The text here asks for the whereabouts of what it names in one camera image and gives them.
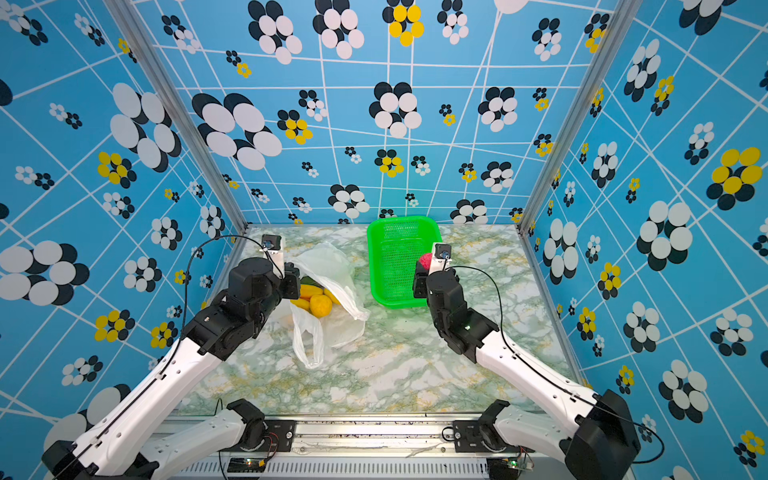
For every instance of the left aluminium corner post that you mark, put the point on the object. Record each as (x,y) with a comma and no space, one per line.
(157,72)

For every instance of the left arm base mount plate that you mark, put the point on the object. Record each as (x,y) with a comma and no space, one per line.
(278,435)

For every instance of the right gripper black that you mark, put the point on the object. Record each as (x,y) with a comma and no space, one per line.
(423,283)

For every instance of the right aluminium corner post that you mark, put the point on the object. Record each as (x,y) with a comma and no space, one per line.
(619,25)

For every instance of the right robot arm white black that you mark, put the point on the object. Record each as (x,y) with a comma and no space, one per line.
(592,434)

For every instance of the yellow mango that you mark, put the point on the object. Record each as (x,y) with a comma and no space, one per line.
(331,296)

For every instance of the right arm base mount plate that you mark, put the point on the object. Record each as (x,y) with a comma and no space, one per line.
(466,437)

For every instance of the aluminium front rail frame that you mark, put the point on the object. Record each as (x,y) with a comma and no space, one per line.
(377,447)

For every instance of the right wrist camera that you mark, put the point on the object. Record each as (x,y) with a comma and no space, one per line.
(441,257)

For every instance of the yellow banana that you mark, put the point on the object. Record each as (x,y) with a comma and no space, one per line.
(308,291)

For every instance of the red dragon fruit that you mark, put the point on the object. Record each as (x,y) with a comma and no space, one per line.
(425,261)

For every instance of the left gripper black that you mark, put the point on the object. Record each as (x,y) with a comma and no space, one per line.
(292,279)

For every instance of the left circuit board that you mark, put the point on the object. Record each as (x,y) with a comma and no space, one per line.
(241,465)

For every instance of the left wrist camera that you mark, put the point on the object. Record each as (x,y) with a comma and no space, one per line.
(271,246)

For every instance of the yellow lemon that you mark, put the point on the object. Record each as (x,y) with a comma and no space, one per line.
(320,306)

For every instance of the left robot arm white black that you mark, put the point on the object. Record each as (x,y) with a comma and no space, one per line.
(119,446)

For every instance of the right circuit board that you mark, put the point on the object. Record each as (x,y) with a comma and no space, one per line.
(505,469)

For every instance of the circuit board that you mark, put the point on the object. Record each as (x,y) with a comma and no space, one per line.
(241,465)
(505,469)

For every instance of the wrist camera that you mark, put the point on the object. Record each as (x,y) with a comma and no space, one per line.
(271,246)
(441,257)

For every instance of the white plastic bag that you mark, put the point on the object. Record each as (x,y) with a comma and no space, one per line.
(313,337)

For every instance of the green plastic basket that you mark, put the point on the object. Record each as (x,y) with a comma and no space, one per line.
(394,246)

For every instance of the aluminium corner post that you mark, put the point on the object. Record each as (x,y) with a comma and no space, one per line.
(157,72)
(619,25)

